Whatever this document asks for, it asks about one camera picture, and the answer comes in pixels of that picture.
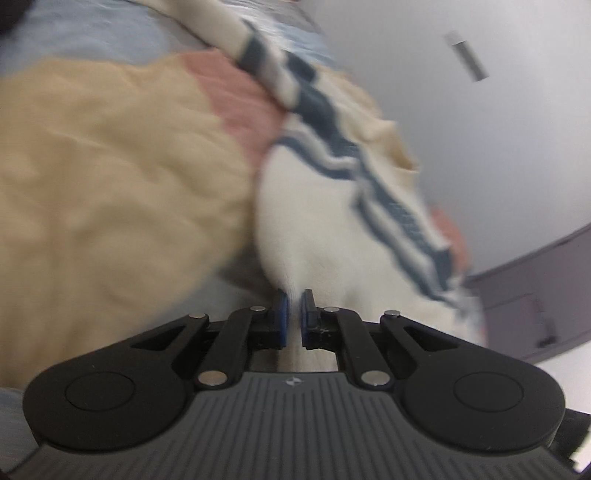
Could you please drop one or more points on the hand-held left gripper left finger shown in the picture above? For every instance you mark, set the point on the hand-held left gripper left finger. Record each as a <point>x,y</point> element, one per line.
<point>280,321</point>

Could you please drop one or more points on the cream sweater with navy stripes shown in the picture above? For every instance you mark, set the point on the cream sweater with navy stripes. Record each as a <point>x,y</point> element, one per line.
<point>323,230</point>

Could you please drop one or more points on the grey wall fixture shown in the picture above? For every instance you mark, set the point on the grey wall fixture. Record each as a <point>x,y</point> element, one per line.
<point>466,57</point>

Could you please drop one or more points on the grey wardrobe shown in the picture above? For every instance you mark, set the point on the grey wardrobe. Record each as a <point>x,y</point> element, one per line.
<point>540,295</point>

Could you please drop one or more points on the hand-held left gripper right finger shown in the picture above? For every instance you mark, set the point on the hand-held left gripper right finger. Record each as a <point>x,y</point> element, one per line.
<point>306,321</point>

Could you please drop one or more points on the patchwork pastel quilt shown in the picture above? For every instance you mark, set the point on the patchwork pastel quilt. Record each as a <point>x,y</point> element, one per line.
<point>106,175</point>

